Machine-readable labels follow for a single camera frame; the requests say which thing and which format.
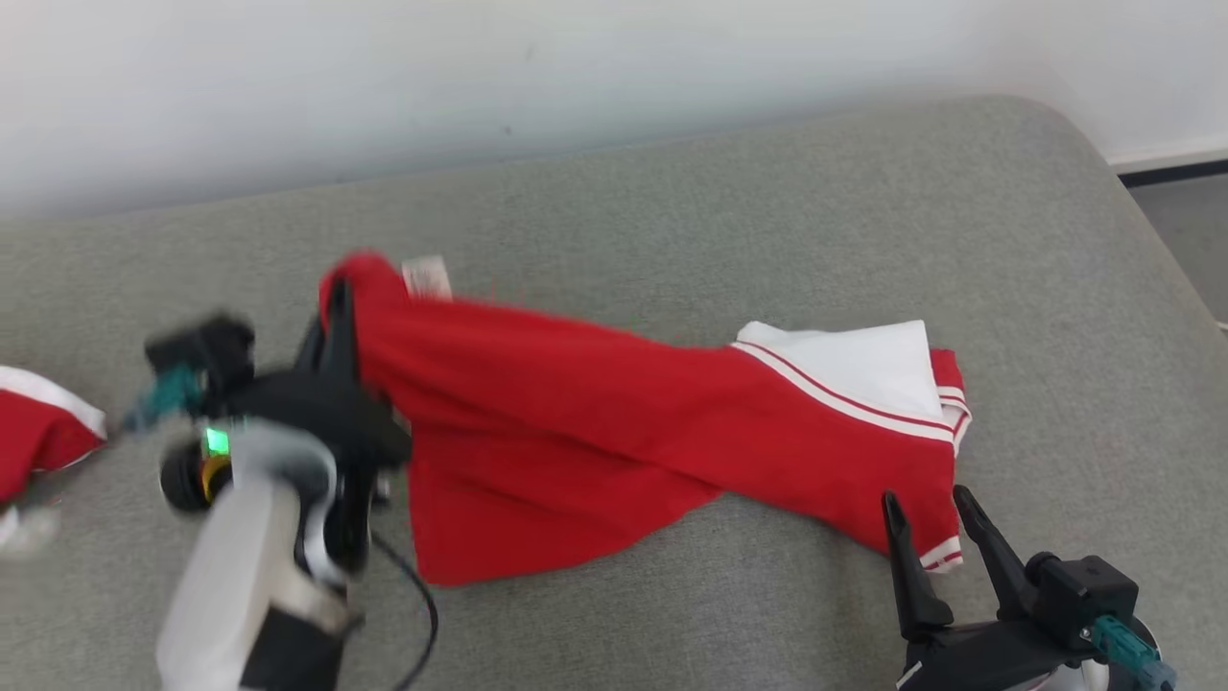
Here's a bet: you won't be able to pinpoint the right black cable teal plug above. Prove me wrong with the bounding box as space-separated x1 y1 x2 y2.
1089 614 1178 690

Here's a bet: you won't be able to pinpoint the black and white baseboard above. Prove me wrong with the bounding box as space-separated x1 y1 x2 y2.
1108 146 1228 189

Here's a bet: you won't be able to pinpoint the grey fabric sofa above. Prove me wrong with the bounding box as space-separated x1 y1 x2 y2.
0 94 1228 691

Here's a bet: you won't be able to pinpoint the red shorts white stripe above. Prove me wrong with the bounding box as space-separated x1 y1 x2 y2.
0 365 107 558

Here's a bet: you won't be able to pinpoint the left black cable teal plug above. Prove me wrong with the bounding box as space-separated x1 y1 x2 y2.
123 365 439 691

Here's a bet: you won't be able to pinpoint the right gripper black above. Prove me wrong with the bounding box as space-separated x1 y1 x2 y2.
882 484 1115 691

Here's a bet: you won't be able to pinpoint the black cable teal plug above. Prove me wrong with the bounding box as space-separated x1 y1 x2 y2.
123 365 439 691
1089 614 1178 690

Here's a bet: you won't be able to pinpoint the red jersey white trim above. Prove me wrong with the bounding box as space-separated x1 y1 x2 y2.
319 251 973 587

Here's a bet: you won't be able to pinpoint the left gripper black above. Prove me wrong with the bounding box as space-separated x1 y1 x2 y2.
224 277 413 578

